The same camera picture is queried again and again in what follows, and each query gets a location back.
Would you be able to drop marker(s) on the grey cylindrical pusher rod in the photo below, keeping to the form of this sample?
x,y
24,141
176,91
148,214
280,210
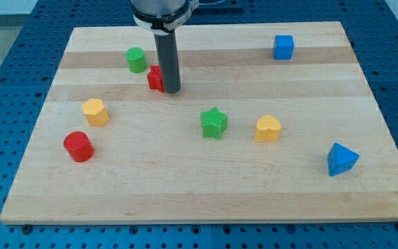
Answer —
x,y
167,51

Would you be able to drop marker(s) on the red star block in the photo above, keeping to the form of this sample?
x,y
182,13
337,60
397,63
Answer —
x,y
154,78

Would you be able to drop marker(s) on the green star block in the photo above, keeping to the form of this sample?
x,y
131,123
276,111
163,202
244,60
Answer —
x,y
213,123

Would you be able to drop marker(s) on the green cylinder block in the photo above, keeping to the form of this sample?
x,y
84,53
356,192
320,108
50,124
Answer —
x,y
136,60

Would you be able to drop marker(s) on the yellow hexagon block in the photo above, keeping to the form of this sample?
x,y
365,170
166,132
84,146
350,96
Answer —
x,y
95,112

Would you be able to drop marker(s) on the blue cube block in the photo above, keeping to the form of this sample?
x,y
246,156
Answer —
x,y
283,47

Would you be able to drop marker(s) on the yellow heart block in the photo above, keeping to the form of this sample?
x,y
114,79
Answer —
x,y
268,129

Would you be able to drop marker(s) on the light wooden board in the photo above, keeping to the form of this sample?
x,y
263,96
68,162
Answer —
x,y
151,164

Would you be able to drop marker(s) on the red cylinder block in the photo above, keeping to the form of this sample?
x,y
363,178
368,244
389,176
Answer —
x,y
78,146

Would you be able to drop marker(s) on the blue perforated metal table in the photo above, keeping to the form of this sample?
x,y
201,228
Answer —
x,y
31,64

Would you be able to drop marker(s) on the blue triangle block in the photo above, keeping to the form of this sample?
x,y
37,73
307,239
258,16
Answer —
x,y
340,159

